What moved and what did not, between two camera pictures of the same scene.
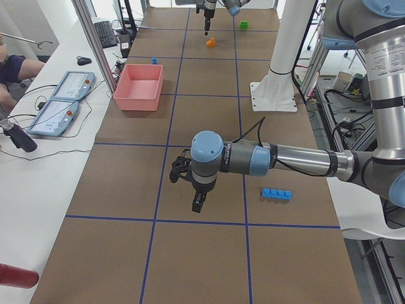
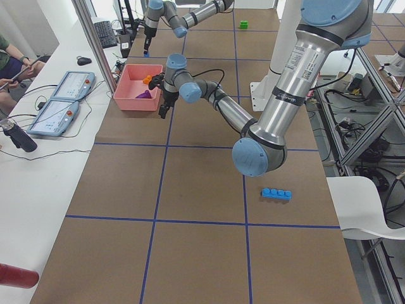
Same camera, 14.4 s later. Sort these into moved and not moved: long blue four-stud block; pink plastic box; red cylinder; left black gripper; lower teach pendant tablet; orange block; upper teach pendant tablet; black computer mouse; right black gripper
Moved: left black gripper; orange block; right black gripper
Not moved: black computer mouse; lower teach pendant tablet; upper teach pendant tablet; pink plastic box; long blue four-stud block; red cylinder
